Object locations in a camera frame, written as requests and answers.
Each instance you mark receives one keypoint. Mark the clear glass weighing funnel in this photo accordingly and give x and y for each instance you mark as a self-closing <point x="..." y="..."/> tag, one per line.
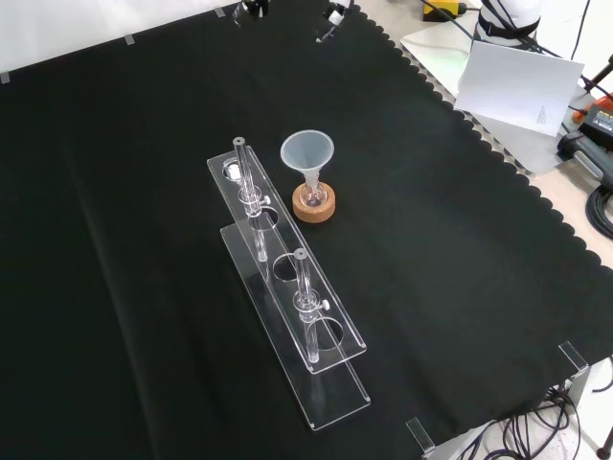
<point x="326" y="34"/>

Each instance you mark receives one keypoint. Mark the yellow stop button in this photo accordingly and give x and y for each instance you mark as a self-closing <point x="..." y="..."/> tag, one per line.
<point x="443" y="9"/>

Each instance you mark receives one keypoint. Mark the orange and black power tool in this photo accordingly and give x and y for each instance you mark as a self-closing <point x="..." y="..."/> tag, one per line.
<point x="594" y="129"/>

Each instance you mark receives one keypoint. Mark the clear cloth clip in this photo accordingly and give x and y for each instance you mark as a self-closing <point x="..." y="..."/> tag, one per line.
<point x="574" y="355"/>
<point x="420" y="435"/>
<point x="238" y="16"/>

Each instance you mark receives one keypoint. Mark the black bench cloth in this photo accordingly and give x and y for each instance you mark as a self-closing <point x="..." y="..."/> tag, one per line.
<point x="143" y="239"/>

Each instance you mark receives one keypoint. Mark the white paper sheet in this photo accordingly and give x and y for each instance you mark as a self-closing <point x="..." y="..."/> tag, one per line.
<point x="517" y="88"/>

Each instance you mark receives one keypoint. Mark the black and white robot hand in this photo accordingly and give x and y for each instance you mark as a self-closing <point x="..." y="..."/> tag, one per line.
<point x="337" y="15"/>

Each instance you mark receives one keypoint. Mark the clear acrylic funnel stand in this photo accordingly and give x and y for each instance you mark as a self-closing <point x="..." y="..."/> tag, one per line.
<point x="287" y="306"/>

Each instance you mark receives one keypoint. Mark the pale board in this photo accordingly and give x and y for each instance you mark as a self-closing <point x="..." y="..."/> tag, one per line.
<point x="436" y="48"/>

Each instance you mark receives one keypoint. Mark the translucent plastic funnel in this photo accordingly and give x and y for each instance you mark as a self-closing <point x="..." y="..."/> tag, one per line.
<point x="306" y="155"/>

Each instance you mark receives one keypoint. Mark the small round-bottom glass flask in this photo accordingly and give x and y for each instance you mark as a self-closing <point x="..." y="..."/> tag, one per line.
<point x="313" y="195"/>

